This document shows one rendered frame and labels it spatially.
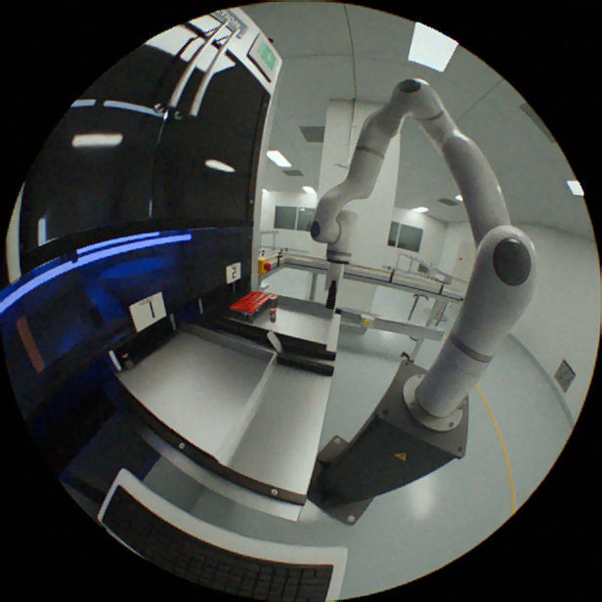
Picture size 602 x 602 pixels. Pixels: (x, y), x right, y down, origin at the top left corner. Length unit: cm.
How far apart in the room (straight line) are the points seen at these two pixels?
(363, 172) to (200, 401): 66
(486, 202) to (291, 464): 57
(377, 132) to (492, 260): 42
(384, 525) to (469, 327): 118
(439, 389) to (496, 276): 26
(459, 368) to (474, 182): 35
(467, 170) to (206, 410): 66
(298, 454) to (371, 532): 104
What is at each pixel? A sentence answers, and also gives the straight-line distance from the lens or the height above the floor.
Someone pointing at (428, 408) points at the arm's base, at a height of 89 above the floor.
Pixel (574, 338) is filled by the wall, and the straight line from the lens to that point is 498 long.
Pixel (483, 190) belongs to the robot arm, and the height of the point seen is 135.
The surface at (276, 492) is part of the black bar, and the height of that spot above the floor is 90.
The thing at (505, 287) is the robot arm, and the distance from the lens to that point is 32.
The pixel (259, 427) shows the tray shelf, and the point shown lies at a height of 88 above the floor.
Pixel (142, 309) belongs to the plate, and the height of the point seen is 103.
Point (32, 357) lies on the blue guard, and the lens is 40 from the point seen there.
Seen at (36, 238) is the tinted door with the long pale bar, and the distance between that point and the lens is 38.
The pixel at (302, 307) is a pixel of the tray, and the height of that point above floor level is 88.
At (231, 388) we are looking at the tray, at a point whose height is 88.
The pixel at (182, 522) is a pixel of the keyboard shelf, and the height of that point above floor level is 80.
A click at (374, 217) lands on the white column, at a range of 205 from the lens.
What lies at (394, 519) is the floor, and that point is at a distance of 137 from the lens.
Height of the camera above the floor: 119
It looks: 24 degrees down
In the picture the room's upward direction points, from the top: 7 degrees clockwise
